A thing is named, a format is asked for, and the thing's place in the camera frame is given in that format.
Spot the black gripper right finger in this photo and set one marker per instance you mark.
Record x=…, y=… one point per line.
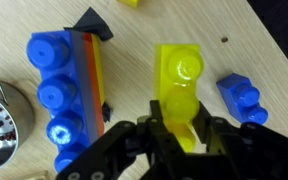
x=250, y=150

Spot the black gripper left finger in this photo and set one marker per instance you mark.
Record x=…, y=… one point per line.
x=117, y=146

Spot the yellow three-stud toy brick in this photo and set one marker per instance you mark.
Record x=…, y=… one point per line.
x=180, y=66
x=129, y=2

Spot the small black tape piece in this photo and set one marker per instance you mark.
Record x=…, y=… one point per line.
x=106, y=111

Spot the blue two-stud toy brick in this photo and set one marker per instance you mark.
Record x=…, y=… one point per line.
x=242, y=98

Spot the red toy brick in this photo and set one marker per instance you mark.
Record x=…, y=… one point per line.
x=92, y=83

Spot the yellow four-stud toy brick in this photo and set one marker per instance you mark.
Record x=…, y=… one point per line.
x=99, y=70

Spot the blue four-stud toy brick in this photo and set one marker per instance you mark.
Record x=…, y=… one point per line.
x=54, y=93

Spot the small brown crumb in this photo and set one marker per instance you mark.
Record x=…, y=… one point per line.
x=224, y=39

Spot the small metal pot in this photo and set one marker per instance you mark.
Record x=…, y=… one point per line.
x=0, y=133

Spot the large black tape piece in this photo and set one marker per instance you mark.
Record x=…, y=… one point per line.
x=90, y=23

